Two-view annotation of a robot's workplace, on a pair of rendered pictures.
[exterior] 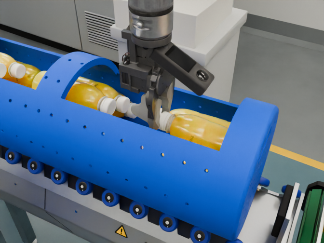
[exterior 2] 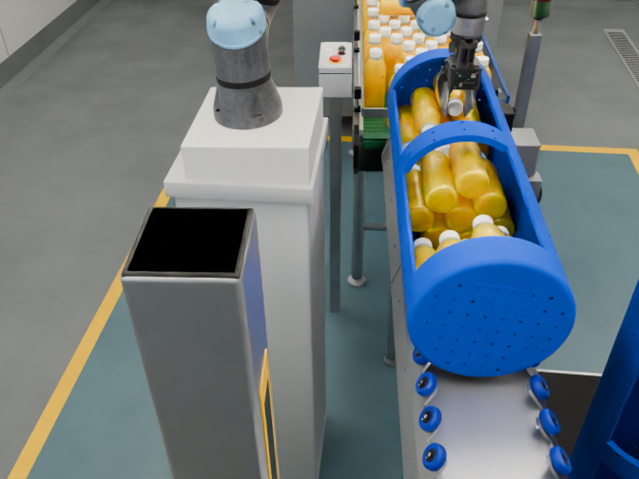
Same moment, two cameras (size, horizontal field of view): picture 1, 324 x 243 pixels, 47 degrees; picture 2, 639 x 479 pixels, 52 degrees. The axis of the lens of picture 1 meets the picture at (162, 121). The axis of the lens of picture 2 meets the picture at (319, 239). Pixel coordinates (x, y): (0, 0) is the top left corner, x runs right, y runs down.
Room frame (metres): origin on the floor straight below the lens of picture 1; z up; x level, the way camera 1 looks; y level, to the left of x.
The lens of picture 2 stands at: (1.47, 1.20, 1.91)
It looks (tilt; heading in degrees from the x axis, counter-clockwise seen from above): 38 degrees down; 247
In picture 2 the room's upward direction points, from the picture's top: 1 degrees counter-clockwise
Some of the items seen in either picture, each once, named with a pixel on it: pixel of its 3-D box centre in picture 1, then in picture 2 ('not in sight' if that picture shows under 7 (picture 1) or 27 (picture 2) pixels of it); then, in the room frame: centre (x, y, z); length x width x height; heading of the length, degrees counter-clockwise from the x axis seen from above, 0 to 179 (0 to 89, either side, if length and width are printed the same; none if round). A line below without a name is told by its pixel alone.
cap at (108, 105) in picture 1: (109, 107); not in sight; (0.64, 0.12, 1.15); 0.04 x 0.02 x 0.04; 154
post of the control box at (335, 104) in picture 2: not in sight; (335, 211); (0.63, -0.57, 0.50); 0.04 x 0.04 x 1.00; 64
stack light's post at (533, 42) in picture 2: not in sight; (508, 175); (-0.03, -0.44, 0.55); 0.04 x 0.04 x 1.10; 64
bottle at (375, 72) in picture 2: not in sight; (375, 81); (0.50, -0.55, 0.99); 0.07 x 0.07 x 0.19
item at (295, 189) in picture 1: (282, 216); not in sight; (0.46, -0.26, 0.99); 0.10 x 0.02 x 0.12; 154
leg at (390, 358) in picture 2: not in sight; (396, 300); (0.56, -0.23, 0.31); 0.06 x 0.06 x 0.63; 64
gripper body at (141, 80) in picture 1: (148, 60); (463, 60); (0.59, 0.03, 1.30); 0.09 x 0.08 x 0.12; 64
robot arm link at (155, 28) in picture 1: (150, 20); (469, 24); (0.58, 0.02, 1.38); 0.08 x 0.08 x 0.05
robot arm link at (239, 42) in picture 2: not in sight; (239, 38); (1.09, -0.07, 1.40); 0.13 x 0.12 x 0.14; 66
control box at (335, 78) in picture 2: not in sight; (336, 68); (0.63, -0.57, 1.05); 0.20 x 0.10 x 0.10; 64
